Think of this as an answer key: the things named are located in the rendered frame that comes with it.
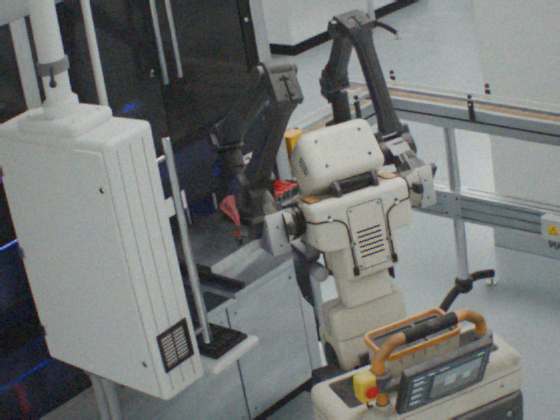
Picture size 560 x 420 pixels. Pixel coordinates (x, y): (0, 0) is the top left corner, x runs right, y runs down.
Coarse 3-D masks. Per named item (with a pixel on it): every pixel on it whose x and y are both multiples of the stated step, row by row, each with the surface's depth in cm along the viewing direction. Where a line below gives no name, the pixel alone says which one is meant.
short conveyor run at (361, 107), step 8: (360, 88) 467; (352, 96) 464; (360, 96) 458; (368, 96) 461; (328, 104) 454; (352, 104) 453; (360, 104) 459; (368, 104) 459; (312, 112) 449; (320, 112) 451; (328, 112) 457; (352, 112) 453; (360, 112) 453; (368, 112) 459; (304, 120) 445; (312, 120) 451; (320, 120) 442; (328, 120) 449; (368, 120) 459; (376, 120) 463; (288, 128) 439; (296, 128) 427; (304, 128) 436; (312, 128) 444; (320, 128) 442
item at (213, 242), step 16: (192, 224) 392; (208, 224) 389; (224, 224) 383; (176, 240) 383; (192, 240) 381; (208, 240) 379; (224, 240) 377; (256, 240) 367; (208, 256) 368; (224, 256) 366; (240, 256) 362
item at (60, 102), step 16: (32, 0) 280; (48, 0) 281; (32, 16) 282; (48, 16) 282; (48, 32) 284; (48, 48) 285; (48, 64) 286; (64, 64) 288; (48, 80) 289; (64, 80) 290; (48, 96) 291; (64, 96) 291; (48, 112) 291; (64, 112) 291
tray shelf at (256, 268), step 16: (240, 224) 387; (256, 256) 363; (272, 256) 362; (288, 256) 360; (224, 272) 357; (240, 272) 355; (256, 272) 354; (272, 272) 353; (208, 288) 350; (224, 288) 347
